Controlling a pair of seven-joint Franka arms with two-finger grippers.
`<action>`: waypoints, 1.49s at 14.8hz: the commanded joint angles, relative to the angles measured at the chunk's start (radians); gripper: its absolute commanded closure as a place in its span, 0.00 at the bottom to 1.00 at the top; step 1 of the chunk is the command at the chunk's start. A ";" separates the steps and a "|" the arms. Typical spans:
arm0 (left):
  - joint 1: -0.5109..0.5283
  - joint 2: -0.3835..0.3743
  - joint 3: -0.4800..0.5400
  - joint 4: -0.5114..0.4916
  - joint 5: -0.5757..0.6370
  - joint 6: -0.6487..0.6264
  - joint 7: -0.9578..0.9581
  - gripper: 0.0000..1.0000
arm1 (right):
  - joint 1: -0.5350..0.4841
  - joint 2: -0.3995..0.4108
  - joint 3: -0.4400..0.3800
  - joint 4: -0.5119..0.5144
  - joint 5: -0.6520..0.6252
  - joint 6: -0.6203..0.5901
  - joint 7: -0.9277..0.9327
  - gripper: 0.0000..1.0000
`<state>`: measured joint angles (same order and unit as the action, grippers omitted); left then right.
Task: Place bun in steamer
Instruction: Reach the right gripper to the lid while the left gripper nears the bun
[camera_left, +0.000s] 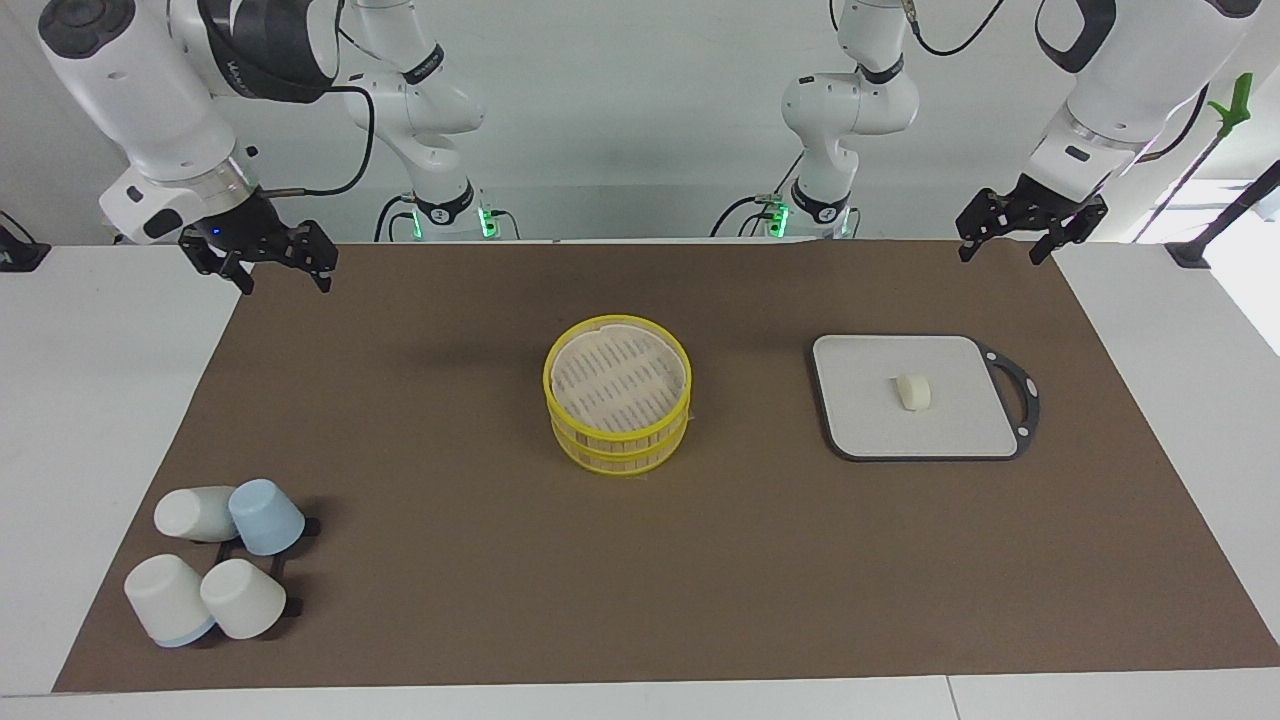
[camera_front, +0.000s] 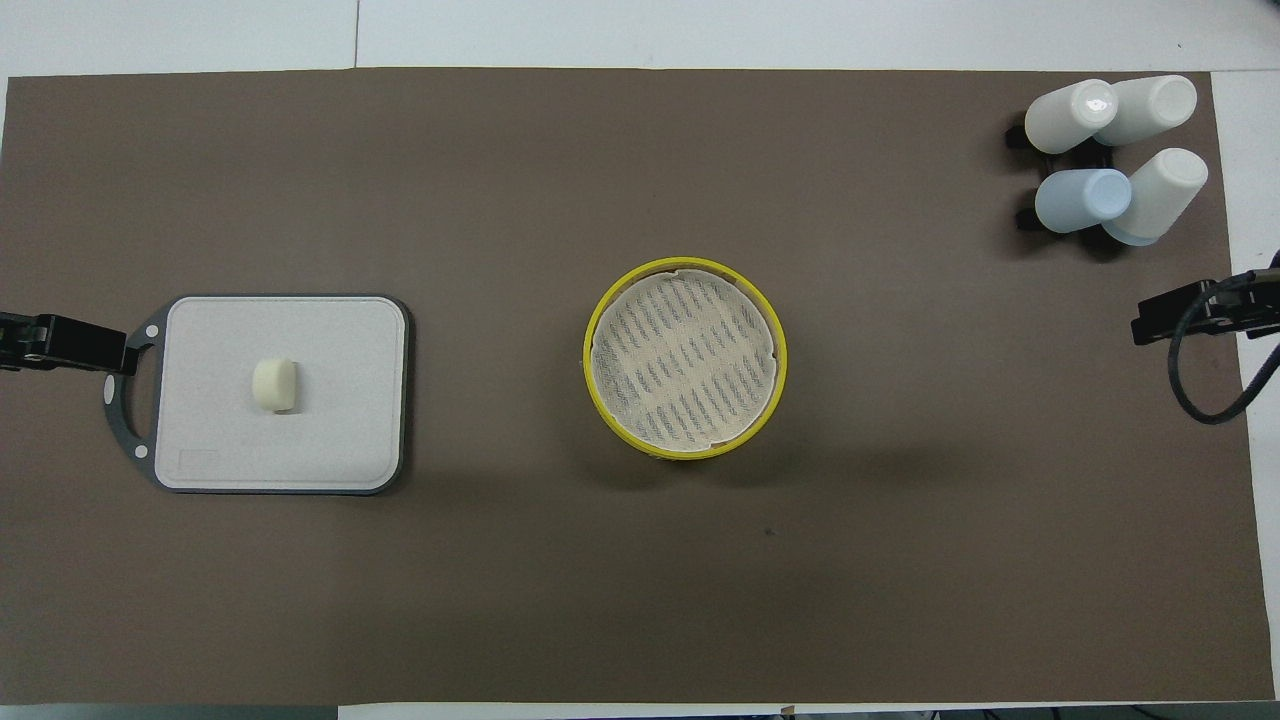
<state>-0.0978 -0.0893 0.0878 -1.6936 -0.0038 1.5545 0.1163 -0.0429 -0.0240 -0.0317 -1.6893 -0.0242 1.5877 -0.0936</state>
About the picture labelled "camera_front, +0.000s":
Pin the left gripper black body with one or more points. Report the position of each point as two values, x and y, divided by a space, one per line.
22 342

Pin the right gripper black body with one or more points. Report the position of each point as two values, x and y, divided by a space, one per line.
1252 310

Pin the white steamed bun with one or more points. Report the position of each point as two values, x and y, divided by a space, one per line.
275 385

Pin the yellow steamer lid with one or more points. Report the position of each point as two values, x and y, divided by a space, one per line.
680 360

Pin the yellow steamer basket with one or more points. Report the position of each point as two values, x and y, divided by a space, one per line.
622 432

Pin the white cup blue rim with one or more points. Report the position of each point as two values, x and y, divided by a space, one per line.
1160 195
1150 105

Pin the light blue plastic cup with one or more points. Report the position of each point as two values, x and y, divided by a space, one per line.
1078 200

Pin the black cup rack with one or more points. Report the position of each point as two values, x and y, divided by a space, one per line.
1095 157

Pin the white plastic cup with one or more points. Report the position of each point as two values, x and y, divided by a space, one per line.
1062 122

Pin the white cutting board grey rim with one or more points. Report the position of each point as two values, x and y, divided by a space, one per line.
330 400

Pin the brown table mat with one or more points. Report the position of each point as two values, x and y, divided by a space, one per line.
600 150

